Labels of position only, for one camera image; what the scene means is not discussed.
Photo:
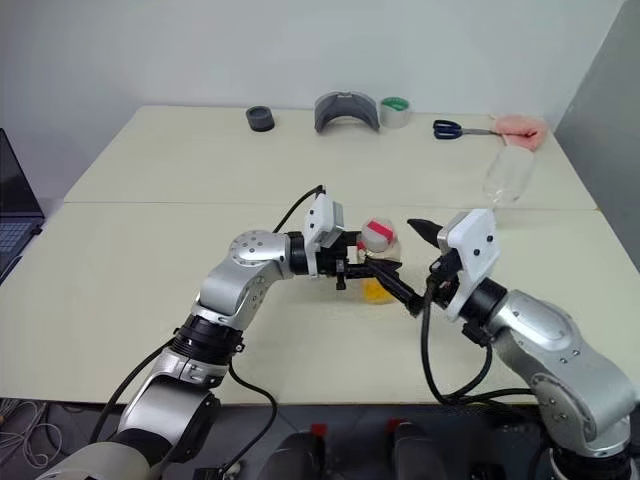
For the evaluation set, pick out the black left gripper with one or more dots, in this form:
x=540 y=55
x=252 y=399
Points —
x=330 y=261

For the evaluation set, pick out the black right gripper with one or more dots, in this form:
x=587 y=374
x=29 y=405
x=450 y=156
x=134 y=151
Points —
x=444 y=280

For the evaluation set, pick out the clear bottle with yellow drink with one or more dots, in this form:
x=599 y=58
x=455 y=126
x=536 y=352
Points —
x=379 y=237

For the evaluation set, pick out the clear wine glass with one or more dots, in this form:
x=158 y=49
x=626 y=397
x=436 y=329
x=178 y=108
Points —
x=509 y=175

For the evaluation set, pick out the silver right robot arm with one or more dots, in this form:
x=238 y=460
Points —
x=550 y=340

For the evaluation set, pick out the tape roll with green core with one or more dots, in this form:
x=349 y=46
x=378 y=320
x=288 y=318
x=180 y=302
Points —
x=395 y=116

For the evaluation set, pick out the grey curved visor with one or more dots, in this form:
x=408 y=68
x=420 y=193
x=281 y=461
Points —
x=325 y=112

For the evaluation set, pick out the pink fluffy cloth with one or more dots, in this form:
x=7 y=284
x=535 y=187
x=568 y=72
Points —
x=522 y=131

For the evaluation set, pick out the small black round cup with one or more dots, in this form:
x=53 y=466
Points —
x=260 y=120

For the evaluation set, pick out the dark rounded shape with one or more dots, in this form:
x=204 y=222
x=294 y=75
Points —
x=295 y=457
x=417 y=452

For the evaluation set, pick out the grey partition panel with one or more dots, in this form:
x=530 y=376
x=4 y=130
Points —
x=605 y=130

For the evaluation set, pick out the dark laptop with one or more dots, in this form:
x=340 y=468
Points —
x=12 y=200

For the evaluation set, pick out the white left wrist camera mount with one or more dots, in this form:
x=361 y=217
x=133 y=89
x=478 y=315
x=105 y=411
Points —
x=320 y=220

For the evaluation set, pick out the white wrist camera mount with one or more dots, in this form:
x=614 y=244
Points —
x=472 y=250
x=320 y=220

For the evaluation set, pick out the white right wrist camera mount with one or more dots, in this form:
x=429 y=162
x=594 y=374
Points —
x=472 y=250

